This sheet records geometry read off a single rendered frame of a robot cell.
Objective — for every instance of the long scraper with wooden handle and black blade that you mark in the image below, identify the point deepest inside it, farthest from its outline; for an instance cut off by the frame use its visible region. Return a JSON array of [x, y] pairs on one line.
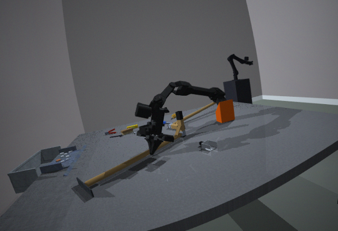
[[180, 132]]

